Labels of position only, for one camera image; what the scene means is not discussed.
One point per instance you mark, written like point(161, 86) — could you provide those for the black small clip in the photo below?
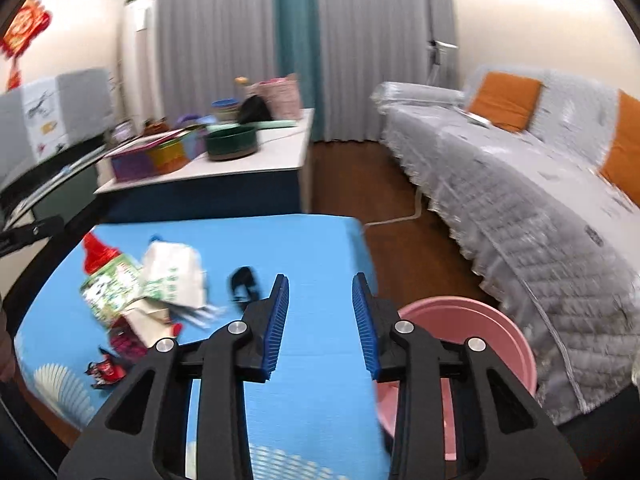
point(243, 286)

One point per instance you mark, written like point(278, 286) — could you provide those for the grey quilted sofa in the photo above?
point(553, 241)

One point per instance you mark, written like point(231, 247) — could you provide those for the orange cushion far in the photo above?
point(622, 166)

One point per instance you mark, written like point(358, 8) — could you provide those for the grey curtain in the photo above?
point(206, 44)

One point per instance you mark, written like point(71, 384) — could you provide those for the colourful gift box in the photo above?
point(153, 156)

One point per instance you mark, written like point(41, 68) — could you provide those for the orange cushion near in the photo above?
point(507, 101)

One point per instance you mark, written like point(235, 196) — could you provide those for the pink patterned bag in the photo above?
point(282, 97)

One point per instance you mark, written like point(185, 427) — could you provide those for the teal curtain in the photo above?
point(298, 48)

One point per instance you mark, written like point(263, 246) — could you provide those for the white air conditioner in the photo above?
point(140, 64)

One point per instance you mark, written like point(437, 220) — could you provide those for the white navy side table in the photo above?
point(277, 179)

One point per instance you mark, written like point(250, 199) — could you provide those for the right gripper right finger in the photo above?
point(501, 430)

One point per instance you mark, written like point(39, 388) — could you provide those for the grey covered television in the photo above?
point(51, 115)

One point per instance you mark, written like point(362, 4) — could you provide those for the pink plastic bucket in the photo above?
point(457, 319)

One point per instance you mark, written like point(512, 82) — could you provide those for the green white snack packet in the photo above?
point(109, 290)

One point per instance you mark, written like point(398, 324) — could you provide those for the orange cushion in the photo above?
point(622, 166)
point(507, 101)

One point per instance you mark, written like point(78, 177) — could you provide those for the red wall decoration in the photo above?
point(29, 22)

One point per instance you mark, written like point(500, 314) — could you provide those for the black red snack wrapper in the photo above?
point(106, 373)

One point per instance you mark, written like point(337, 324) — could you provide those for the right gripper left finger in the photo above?
point(140, 431)

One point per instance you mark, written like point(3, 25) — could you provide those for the white paper bag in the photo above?
point(173, 273)

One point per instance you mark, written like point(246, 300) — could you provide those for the black bag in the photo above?
point(254, 109)

